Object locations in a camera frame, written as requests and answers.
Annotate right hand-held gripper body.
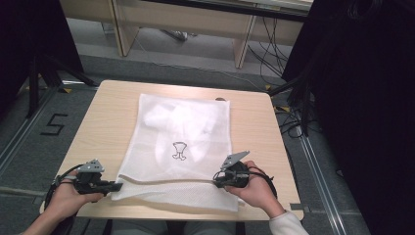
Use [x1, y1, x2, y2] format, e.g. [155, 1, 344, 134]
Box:
[218, 150, 252, 189]

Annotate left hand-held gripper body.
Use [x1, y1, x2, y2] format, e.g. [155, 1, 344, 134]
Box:
[73, 159, 107, 198]

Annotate white mesh laundry bag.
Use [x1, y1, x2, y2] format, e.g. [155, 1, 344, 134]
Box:
[111, 93, 246, 212]

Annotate person's right hand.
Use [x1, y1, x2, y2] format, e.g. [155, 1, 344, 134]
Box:
[224, 160, 282, 219]

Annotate person's left hand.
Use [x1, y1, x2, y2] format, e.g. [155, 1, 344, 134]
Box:
[43, 169, 106, 218]

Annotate white garment with drawing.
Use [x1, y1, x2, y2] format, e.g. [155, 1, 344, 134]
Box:
[143, 100, 227, 165]

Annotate black tripod stand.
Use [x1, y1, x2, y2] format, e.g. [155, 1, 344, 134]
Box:
[26, 53, 100, 119]
[267, 65, 316, 137]

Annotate black curtain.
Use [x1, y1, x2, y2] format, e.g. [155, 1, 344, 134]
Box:
[281, 0, 415, 235]
[0, 0, 85, 114]

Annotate grey power strip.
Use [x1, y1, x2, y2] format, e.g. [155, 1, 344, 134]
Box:
[160, 28, 199, 42]

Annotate light wooden desk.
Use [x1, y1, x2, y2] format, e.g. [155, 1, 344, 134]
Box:
[59, 0, 315, 70]

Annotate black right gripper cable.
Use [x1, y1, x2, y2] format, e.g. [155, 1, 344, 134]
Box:
[247, 165, 279, 200]

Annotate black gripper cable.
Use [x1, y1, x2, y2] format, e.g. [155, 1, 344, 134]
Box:
[44, 164, 84, 210]
[247, 165, 279, 200]

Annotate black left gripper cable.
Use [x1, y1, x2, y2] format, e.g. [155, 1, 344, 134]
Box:
[44, 164, 84, 210]

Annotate black floor cables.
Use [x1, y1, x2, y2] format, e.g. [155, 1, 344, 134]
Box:
[274, 104, 324, 139]

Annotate black hanging cables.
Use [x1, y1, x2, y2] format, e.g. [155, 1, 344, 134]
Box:
[247, 16, 293, 86]

